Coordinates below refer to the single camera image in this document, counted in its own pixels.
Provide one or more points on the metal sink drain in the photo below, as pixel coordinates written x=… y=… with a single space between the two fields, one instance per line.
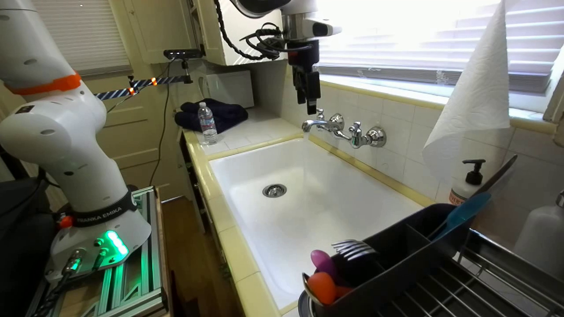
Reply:
x=274 y=190

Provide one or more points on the clear plastic water bottle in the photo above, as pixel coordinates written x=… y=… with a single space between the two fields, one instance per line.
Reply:
x=207 y=125

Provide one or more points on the blue spatula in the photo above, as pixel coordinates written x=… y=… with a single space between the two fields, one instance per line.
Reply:
x=467 y=211

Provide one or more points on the white paper towel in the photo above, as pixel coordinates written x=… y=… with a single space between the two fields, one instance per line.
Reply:
x=476 y=88

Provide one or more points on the small window with blinds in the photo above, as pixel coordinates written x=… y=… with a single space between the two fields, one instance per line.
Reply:
x=83 y=35

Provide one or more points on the white plastic bottle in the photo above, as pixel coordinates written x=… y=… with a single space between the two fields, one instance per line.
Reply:
x=542 y=237

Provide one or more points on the soap pump bottle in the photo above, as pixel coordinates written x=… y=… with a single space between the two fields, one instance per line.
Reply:
x=467 y=187

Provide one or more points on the camera on mount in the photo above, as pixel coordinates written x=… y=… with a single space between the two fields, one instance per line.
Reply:
x=183 y=53

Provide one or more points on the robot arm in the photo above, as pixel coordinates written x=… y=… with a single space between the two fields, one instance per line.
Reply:
x=66 y=145

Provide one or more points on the white countertop appliance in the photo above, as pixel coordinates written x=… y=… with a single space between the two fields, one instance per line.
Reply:
x=229 y=88

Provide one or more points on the white sink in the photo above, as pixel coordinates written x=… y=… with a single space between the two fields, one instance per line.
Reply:
x=317 y=211

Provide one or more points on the dark blue folded towel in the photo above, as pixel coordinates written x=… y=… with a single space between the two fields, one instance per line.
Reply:
x=224 y=113

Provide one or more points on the chrome wall tap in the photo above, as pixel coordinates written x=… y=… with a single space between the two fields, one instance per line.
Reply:
x=335 y=125

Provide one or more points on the window with white blinds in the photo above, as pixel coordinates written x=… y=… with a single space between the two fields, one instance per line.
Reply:
x=440 y=35

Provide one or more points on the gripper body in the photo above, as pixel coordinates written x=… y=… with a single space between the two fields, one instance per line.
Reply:
x=303 y=53

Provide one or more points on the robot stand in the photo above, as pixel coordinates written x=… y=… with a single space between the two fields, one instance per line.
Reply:
x=132 y=281

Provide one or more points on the black cutlery caddy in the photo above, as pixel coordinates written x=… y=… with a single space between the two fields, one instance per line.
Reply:
x=396 y=264

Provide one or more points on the metal dish rack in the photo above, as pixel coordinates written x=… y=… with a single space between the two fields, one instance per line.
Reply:
x=484 y=286

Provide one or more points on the cream wall cabinet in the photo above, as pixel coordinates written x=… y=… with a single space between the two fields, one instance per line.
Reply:
x=233 y=39

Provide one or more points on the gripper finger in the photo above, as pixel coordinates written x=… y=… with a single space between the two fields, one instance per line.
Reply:
x=313 y=90
x=299 y=86

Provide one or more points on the bunch of metal forks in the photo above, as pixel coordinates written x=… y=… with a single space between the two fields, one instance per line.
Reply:
x=352 y=249

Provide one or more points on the purple plastic spoon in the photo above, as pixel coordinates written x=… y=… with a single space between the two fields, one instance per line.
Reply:
x=324 y=262

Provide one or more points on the orange plastic spoon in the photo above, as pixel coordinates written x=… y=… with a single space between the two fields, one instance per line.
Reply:
x=321 y=288

